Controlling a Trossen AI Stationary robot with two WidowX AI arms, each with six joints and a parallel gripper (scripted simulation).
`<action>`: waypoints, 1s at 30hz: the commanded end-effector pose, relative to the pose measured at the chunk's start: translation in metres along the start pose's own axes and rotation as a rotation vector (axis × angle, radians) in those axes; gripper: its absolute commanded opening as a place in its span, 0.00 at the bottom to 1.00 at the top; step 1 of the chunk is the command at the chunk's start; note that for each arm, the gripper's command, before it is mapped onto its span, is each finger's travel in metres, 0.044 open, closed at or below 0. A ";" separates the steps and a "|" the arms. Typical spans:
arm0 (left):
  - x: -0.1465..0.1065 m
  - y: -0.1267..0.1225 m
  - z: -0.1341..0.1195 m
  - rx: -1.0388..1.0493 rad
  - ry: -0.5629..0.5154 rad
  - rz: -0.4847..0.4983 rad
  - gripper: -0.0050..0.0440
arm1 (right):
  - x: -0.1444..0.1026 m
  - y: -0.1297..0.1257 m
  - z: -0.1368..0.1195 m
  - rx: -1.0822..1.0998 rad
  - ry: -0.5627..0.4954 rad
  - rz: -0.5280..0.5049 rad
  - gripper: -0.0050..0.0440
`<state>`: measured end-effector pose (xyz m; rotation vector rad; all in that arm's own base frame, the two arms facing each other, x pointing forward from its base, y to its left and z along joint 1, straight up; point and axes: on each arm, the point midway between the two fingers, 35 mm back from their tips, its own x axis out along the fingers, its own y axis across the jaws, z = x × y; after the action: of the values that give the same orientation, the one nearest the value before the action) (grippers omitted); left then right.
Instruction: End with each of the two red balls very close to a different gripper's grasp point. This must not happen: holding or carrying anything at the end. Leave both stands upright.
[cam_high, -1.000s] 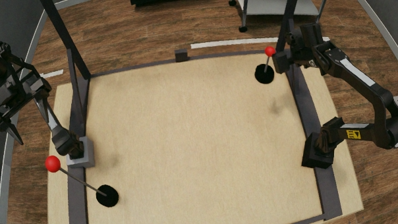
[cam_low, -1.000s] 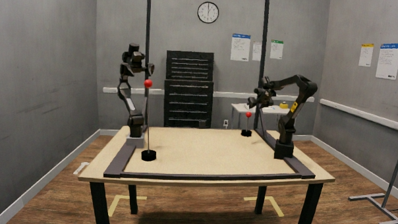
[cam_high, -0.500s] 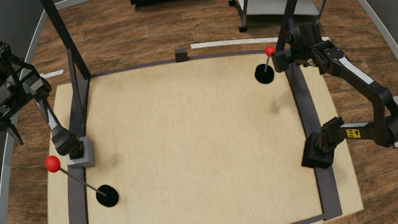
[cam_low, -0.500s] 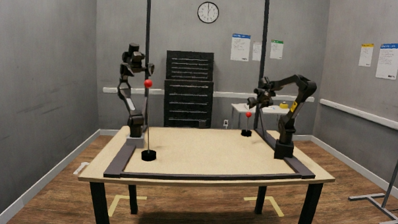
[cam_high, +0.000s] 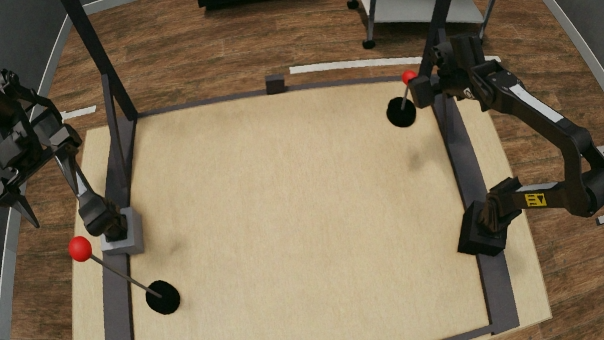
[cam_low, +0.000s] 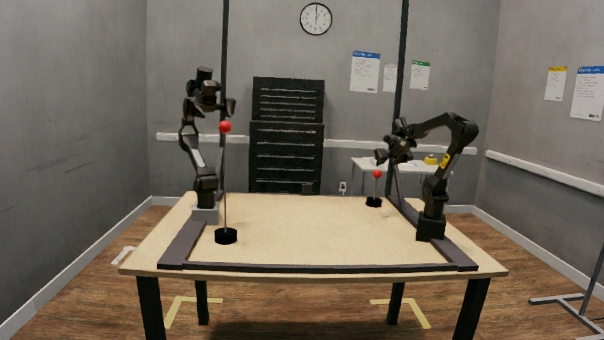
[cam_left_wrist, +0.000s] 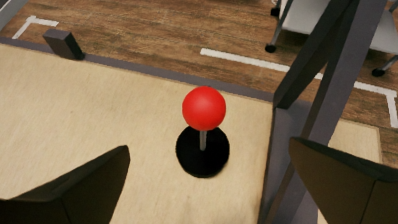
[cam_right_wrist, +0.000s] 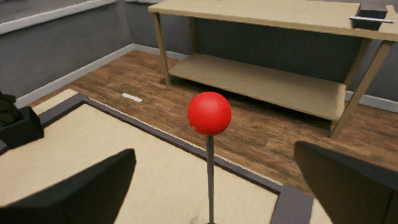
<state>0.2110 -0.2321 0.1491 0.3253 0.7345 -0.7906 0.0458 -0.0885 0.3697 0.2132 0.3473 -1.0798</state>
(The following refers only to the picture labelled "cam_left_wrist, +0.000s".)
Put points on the dark grey rectangular block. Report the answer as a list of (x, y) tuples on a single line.
[(62, 43)]

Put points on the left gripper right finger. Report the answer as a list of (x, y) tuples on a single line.
[(346, 188)]

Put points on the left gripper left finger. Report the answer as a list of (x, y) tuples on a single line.
[(87, 194)]

